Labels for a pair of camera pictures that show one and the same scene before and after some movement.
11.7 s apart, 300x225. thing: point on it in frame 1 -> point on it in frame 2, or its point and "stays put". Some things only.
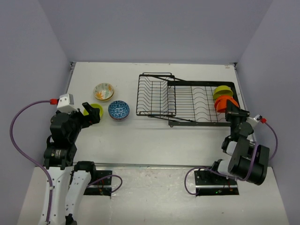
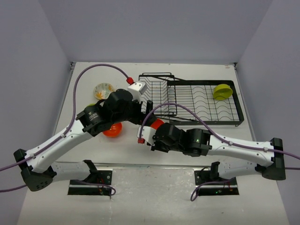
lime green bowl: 222,90 stays put
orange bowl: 220,104 -> 157,123
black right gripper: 232,111 -> 156,146
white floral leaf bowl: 103,91 stays put
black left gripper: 94,116 -> 137,119
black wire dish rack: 180,103 stays put
